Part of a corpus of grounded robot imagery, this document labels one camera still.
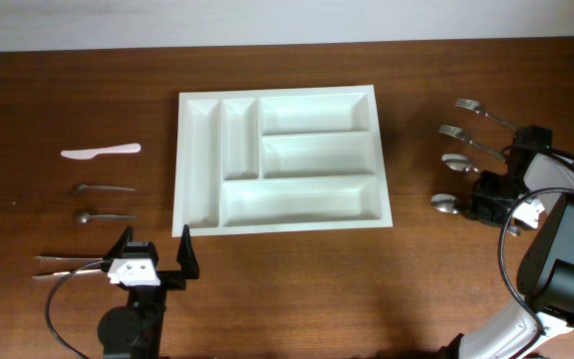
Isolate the metal spoon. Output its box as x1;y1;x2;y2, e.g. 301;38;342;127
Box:
441;154;481;174
430;193;509;227

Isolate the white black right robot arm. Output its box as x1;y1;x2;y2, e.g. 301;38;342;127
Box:
430;125;574;358

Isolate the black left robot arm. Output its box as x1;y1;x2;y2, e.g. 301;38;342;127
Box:
98;226;200;358

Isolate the white plastic cutlery tray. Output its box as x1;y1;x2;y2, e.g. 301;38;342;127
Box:
171;85;393;237

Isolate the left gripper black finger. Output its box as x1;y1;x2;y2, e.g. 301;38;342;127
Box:
176;224;200;279
101;226;134;272

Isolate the small metal teaspoon left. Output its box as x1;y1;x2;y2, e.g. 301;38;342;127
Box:
74;211;136;224

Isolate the white plastic knife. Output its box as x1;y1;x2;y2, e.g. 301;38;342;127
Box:
60;143;142;161

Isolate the small metal fork left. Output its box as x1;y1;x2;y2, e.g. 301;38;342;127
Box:
71;183;135;194

